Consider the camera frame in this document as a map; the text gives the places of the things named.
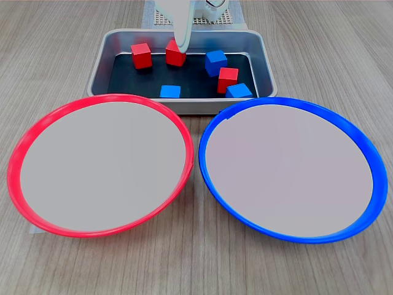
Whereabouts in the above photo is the blue-rimmed white plate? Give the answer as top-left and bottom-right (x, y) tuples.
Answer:
(198, 96), (389, 245)

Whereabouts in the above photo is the small red cube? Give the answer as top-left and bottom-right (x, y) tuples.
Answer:
(217, 67), (239, 94)
(165, 39), (187, 67)
(130, 42), (154, 70)

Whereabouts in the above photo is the small blue cube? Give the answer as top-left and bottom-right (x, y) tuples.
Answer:
(159, 85), (182, 99)
(225, 82), (254, 99)
(204, 50), (228, 77)

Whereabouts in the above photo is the red-rimmed white plate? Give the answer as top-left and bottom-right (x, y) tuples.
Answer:
(6, 93), (195, 239)

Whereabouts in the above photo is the pale perforated base plate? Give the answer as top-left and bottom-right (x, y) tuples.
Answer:
(152, 9), (233, 26)

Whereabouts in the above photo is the steel tray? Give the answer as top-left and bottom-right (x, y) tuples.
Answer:
(87, 28), (279, 116)

